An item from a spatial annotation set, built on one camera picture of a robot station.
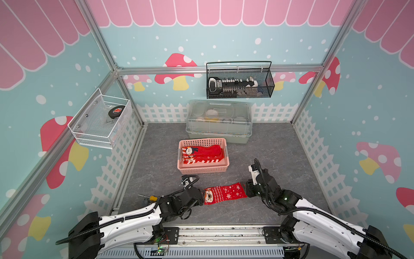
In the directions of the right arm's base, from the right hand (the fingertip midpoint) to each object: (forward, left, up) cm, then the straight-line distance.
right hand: (243, 182), depth 81 cm
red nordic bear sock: (-3, +13, -7) cm, 15 cm away
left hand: (-5, +21, -4) cm, 22 cm away
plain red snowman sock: (+22, +20, -6) cm, 30 cm away
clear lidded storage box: (+38, +11, +8) cm, 41 cm away
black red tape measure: (+26, +63, +26) cm, 73 cm away
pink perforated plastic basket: (+11, +14, -4) cm, 18 cm away
